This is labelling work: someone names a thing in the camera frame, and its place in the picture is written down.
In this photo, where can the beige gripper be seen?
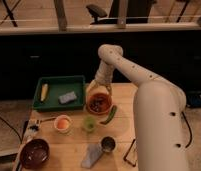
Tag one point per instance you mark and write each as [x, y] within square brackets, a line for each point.
[101, 79]

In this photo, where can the dark purple grapes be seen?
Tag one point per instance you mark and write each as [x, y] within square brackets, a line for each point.
[95, 105]

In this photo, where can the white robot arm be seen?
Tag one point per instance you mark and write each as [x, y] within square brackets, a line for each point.
[157, 107]

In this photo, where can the orange bowl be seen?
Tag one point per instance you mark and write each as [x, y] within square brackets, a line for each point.
[106, 103]

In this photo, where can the dark red bowl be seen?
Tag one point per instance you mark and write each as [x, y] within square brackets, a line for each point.
[34, 154]

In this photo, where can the green pepper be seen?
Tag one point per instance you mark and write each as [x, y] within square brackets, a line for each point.
[110, 116]

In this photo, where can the grey sponge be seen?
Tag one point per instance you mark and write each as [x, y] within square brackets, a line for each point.
[68, 97]

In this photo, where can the small green cup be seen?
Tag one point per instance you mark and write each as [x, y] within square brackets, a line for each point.
[89, 124]

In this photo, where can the green plastic tray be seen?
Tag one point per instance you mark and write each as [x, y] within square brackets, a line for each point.
[58, 86]

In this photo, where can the white cup orange inside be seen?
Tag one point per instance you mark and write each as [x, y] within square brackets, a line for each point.
[63, 124]

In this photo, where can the yellow corn cob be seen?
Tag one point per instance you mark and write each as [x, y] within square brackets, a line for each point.
[44, 91]

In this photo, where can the small metal cup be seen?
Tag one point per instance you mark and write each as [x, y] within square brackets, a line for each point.
[108, 144]

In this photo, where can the grey cloth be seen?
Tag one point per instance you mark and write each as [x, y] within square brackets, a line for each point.
[93, 154]

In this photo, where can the black office chair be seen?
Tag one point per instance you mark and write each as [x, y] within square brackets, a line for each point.
[138, 11]

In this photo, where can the blue black device on floor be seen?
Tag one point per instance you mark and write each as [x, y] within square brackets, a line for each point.
[194, 100]

